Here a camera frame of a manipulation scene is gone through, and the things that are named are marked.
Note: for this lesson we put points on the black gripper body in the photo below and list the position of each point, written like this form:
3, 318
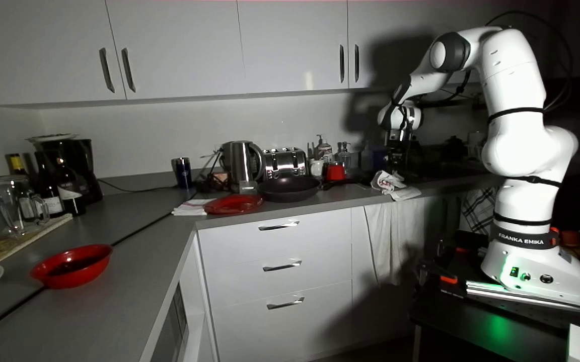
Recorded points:
402, 150

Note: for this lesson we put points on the white towel with red stripes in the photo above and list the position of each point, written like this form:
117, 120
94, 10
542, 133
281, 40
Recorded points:
398, 192

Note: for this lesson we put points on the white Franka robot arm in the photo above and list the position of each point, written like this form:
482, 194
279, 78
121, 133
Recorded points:
519, 80

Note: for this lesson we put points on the checkered dish towel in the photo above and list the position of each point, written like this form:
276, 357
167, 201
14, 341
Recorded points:
477, 211

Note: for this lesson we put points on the patterned ceramic soap dispenser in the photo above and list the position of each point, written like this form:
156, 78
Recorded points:
344, 157

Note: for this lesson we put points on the red cup with steel rim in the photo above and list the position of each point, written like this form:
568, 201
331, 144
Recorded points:
335, 174

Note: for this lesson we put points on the dark kitchen utensil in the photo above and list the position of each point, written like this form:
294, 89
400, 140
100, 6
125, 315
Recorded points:
318, 147

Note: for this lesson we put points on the plain white cloth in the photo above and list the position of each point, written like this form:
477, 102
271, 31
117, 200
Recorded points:
398, 234

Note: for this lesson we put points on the steel four-slot toaster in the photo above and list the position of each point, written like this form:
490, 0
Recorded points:
285, 163

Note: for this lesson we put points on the dark nonstick frying pan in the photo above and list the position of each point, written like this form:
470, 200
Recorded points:
290, 188

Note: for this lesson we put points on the black controller box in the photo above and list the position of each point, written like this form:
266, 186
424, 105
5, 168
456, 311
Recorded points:
453, 279

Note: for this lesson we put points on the steel electric kettle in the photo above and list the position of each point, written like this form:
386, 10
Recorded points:
240, 168

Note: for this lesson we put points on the white base cabinet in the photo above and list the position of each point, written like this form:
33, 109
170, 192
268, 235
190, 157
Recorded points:
364, 315

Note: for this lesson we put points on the red plate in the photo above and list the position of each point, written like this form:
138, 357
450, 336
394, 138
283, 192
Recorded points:
233, 203

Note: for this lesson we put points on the white cabinet drawer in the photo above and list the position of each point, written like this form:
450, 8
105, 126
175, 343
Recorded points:
237, 274
237, 234
251, 333

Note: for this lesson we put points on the dark robot mounting table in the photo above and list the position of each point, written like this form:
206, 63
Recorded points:
492, 328

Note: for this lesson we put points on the dark cylindrical canister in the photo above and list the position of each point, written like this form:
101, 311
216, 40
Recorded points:
181, 174

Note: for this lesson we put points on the white folded napkin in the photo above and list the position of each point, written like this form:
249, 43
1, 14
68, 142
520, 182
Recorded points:
186, 210

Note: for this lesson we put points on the black drip coffee maker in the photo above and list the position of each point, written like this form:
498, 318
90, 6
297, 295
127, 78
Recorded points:
69, 168

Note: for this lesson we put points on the red bowl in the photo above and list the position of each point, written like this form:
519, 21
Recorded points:
72, 263

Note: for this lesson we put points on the clear drinking glass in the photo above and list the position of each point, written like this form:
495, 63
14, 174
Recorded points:
31, 201
5, 203

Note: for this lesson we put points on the bottle with yellow cap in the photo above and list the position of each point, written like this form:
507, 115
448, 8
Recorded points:
16, 168

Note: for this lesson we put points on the white upper wall cabinets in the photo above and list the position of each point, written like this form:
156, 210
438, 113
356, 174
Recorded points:
175, 46

